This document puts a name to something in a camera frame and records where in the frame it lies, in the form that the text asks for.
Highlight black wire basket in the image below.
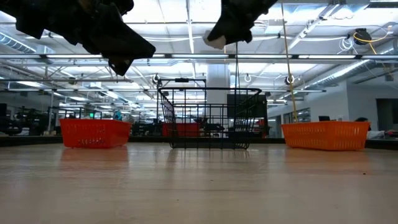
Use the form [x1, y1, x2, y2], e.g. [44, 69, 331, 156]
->
[157, 86, 263, 149]

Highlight yellow hanging power cord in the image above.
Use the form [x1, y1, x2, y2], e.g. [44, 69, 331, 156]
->
[280, 0, 299, 123]

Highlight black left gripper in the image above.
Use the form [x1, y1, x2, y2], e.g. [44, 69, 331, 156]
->
[45, 0, 156, 77]

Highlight orange plastic basket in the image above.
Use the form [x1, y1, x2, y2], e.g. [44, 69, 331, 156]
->
[280, 120, 371, 152]

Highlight red plastic basket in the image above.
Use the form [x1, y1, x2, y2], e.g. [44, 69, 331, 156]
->
[59, 118, 132, 149]

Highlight black metal railing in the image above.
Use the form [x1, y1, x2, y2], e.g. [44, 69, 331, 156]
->
[48, 106, 103, 121]

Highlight red storage crate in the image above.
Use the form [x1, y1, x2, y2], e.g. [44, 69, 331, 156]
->
[161, 122, 200, 138]

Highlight black tall cabinet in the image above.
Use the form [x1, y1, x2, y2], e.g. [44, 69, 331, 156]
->
[226, 94, 269, 138]

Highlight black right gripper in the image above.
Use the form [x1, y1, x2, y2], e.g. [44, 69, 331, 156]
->
[207, 0, 279, 44]

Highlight person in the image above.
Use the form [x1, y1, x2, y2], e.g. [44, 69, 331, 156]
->
[354, 116, 386, 140]

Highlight black ceiling cable reel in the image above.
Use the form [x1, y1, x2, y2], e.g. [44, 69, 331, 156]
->
[353, 27, 369, 46]

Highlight black robot workstation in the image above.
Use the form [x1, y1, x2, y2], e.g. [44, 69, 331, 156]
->
[0, 102, 60, 137]

